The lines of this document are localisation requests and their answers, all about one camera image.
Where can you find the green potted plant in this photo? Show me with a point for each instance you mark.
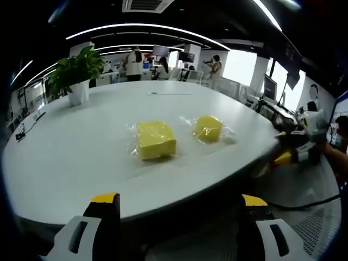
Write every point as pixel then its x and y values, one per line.
pixel 74 69

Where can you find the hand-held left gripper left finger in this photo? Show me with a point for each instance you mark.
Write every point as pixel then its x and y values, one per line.
pixel 81 233

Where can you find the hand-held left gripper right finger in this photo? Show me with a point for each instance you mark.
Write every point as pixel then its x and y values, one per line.
pixel 272 236

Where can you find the computer monitor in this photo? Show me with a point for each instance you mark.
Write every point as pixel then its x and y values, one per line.
pixel 270 88

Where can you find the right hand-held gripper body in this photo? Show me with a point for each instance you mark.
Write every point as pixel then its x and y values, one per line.
pixel 316 126

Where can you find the small yellow sponge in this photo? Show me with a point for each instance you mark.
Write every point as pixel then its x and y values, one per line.
pixel 208 129

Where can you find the ceiling air vent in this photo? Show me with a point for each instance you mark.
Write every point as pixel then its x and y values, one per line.
pixel 148 5

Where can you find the white plant pot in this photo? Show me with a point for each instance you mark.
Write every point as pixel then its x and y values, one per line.
pixel 78 93

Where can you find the white mesh chair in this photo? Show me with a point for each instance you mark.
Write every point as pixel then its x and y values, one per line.
pixel 318 231

